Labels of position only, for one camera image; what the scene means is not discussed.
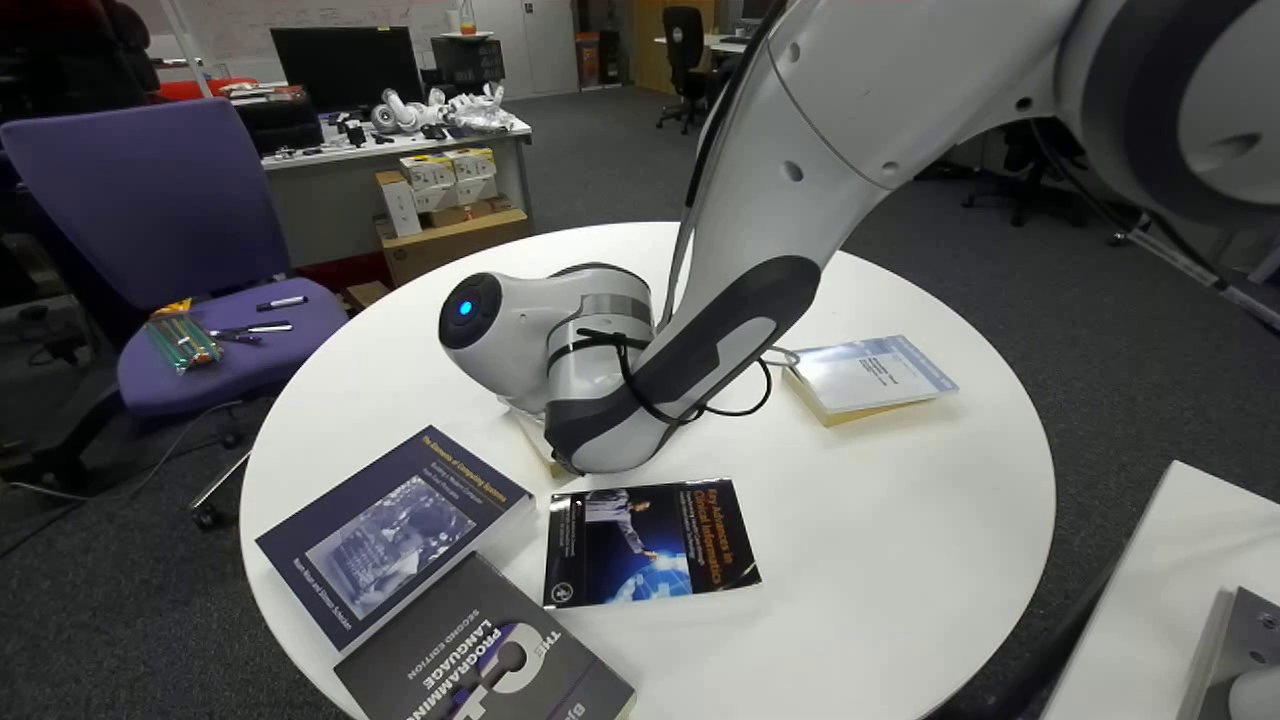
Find cardboard box under desk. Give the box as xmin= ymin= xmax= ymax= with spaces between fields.
xmin=379 ymin=206 xmax=529 ymax=283

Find white side table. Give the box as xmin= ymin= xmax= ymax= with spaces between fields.
xmin=1040 ymin=459 xmax=1280 ymax=720

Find black space cover book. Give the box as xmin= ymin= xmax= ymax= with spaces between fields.
xmin=545 ymin=478 xmax=762 ymax=607

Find light blue white book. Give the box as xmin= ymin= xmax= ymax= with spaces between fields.
xmin=779 ymin=334 xmax=956 ymax=422

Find black computer monitor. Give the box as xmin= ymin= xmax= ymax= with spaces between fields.
xmin=273 ymin=27 xmax=419 ymax=112

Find dark grey book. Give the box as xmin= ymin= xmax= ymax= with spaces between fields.
xmin=338 ymin=554 xmax=638 ymax=720

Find purple office chair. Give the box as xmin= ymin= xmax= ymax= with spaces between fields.
xmin=0 ymin=96 xmax=351 ymax=506

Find cream white thick book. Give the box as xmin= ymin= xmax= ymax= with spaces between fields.
xmin=507 ymin=406 xmax=580 ymax=478

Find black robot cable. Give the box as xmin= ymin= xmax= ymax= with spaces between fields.
xmin=572 ymin=322 xmax=804 ymax=428

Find grey office desk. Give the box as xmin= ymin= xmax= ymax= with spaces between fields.
xmin=258 ymin=112 xmax=542 ymax=273

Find grey metal bracket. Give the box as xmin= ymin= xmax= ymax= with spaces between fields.
xmin=1182 ymin=588 xmax=1280 ymax=720

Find large dark blue book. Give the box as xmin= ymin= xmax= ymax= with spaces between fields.
xmin=258 ymin=428 xmax=532 ymax=647

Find green circuit board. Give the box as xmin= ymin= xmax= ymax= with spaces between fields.
xmin=147 ymin=315 xmax=219 ymax=371

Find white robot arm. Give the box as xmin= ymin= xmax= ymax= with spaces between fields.
xmin=435 ymin=0 xmax=1280 ymax=472

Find white plastic bags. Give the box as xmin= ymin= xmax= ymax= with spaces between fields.
xmin=373 ymin=85 xmax=513 ymax=136

